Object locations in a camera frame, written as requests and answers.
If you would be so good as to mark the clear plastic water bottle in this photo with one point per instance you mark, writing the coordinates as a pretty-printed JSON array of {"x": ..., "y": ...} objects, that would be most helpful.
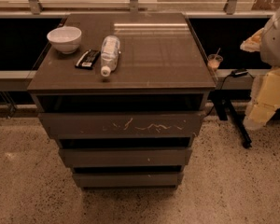
[{"x": 109, "y": 55}]

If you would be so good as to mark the grey drawer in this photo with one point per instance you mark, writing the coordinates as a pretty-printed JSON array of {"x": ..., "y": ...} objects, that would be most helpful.
[
  {"x": 125, "y": 157},
  {"x": 121, "y": 124},
  {"x": 128, "y": 180}
]

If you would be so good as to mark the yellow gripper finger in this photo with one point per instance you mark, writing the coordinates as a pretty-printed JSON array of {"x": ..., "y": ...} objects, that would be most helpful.
[
  {"x": 252, "y": 44},
  {"x": 265, "y": 100}
]

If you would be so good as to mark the black power adapter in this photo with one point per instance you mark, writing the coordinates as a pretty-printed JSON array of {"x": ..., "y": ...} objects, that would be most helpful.
[{"x": 239, "y": 72}]

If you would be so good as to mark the white ceramic bowl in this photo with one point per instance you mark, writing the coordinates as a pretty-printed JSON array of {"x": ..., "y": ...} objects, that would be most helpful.
[{"x": 65, "y": 39}]

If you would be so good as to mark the dark grey drawer cabinet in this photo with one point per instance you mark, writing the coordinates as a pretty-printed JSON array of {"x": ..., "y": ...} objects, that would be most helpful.
[{"x": 160, "y": 69}]

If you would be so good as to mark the black snack bar packet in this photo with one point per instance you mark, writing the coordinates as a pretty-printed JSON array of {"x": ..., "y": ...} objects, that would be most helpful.
[{"x": 88, "y": 59}]

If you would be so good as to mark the plastic cup with straw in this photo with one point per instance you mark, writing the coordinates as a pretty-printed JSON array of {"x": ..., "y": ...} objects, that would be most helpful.
[{"x": 214, "y": 61}]

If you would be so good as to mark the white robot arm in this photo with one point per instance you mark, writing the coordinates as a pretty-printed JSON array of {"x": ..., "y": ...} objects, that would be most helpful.
[{"x": 270, "y": 41}]

